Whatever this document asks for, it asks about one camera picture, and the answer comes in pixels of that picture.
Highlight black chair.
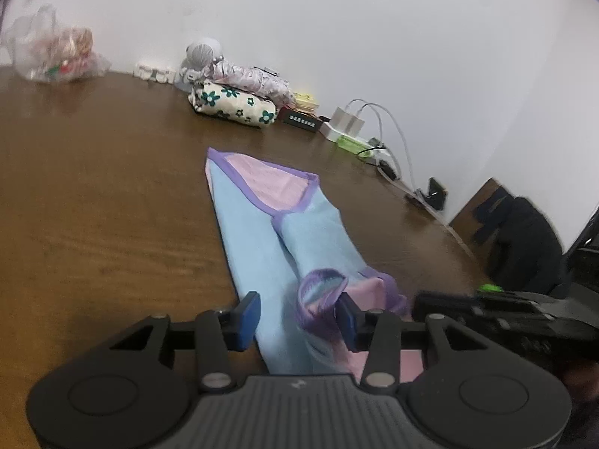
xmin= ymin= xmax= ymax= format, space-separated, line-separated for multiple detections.
xmin=560 ymin=206 xmax=599 ymax=301

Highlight floral folded cloth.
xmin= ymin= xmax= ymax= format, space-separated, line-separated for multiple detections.
xmin=188 ymin=80 xmax=278 ymax=128

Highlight black small charger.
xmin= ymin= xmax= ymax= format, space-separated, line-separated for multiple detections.
xmin=414 ymin=177 xmax=449 ymax=211

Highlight white round speaker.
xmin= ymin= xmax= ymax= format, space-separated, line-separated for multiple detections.
xmin=175 ymin=36 xmax=224 ymax=95

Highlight white power strip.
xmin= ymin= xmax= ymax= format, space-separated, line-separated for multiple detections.
xmin=319 ymin=123 xmax=392 ymax=159

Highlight yellow packet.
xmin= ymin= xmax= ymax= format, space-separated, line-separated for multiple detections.
xmin=294 ymin=91 xmax=322 ymax=113

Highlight white pink printed garment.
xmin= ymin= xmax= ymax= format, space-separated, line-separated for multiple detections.
xmin=202 ymin=58 xmax=297 ymax=104

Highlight clear plastic bag of snacks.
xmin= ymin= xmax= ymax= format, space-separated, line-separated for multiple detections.
xmin=2 ymin=4 xmax=112 ymax=86

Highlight pink and blue garment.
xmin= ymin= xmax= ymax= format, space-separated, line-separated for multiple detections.
xmin=205 ymin=147 xmax=425 ymax=384

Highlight black jacket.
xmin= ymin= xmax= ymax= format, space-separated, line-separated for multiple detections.
xmin=472 ymin=189 xmax=565 ymax=291

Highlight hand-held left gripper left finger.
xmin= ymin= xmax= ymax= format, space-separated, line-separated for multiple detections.
xmin=100 ymin=291 xmax=261 ymax=394

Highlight black box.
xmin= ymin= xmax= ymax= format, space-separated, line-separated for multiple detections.
xmin=279 ymin=107 xmax=324 ymax=133

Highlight small white ornaments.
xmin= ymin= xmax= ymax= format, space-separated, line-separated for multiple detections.
xmin=135 ymin=62 xmax=177 ymax=84

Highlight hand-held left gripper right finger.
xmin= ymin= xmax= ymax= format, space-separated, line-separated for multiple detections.
xmin=337 ymin=292 xmax=497 ymax=394

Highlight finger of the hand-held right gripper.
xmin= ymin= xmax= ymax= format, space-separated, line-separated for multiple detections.
xmin=412 ymin=291 xmax=475 ymax=323

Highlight white charging cable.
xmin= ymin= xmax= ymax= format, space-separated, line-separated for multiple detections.
xmin=341 ymin=98 xmax=417 ymax=192
xmin=358 ymin=104 xmax=389 ymax=149

